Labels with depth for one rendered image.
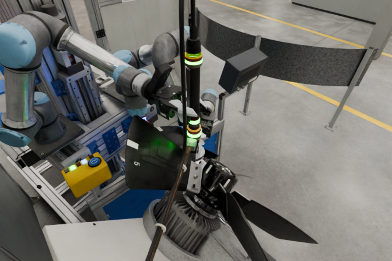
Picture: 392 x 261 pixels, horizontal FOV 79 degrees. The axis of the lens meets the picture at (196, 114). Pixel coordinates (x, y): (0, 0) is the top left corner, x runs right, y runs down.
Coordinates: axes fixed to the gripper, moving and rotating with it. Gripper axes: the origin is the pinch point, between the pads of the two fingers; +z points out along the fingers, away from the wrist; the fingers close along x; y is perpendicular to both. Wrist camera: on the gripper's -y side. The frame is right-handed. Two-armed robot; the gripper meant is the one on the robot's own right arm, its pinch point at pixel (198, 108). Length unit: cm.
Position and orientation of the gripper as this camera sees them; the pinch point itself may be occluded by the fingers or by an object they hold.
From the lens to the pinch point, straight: 65.9
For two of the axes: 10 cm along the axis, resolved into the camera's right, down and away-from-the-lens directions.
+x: -6.3, 5.1, -5.9
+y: 0.0, 7.6, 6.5
